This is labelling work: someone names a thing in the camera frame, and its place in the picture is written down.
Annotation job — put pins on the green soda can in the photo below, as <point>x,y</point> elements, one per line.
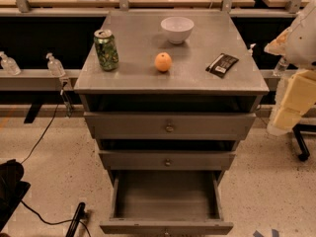
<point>105,45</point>

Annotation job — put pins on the white bowl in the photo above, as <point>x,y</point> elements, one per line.
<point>177,29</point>

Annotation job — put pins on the grey middle drawer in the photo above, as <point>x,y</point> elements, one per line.
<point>166,160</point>

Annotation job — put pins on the grey metal drawer cabinet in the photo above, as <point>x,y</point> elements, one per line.
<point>136,86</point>

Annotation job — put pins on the clear plastic water bottle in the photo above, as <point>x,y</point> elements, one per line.
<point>281,66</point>

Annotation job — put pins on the grey top drawer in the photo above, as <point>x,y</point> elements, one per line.
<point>185,126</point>

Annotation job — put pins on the clear pump sanitizer bottle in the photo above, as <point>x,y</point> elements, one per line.
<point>55,66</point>

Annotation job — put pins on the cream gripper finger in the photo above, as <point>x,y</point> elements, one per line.
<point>300,93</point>
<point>282,120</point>

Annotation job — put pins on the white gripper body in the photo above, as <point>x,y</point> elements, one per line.
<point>302,46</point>

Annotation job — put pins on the black table leg with caster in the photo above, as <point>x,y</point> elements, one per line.
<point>304,155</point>

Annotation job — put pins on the black tube on floor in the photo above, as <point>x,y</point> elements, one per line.
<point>78,215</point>

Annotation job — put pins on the orange fruit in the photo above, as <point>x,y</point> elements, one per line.
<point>163,61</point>

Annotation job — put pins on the clear pump bottle far left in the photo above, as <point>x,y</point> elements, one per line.
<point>9,64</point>

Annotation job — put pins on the black equipment lower left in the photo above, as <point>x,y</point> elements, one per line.
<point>12,189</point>

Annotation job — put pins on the small white pump bottle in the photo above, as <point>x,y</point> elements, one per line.
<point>251,48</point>

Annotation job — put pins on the black rxbar chocolate wrapper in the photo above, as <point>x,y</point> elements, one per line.
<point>221,65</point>

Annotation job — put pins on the grey open bottom drawer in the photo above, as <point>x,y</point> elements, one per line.
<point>166,203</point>

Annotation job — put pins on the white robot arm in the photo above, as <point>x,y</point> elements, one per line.
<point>301,45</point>

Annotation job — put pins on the grey metal rail shelf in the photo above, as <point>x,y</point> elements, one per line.
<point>29,80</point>

